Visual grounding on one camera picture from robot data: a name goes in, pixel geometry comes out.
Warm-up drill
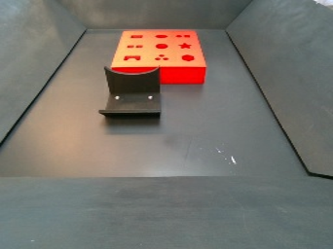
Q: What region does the black curved holder stand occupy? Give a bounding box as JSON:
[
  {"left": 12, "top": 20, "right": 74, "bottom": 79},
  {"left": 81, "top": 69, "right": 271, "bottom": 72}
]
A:
[{"left": 99, "top": 67, "right": 162, "bottom": 117}]

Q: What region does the red shape sorter block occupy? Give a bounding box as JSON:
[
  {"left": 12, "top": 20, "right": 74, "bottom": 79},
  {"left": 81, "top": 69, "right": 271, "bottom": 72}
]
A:
[{"left": 111, "top": 29, "right": 208, "bottom": 84}]

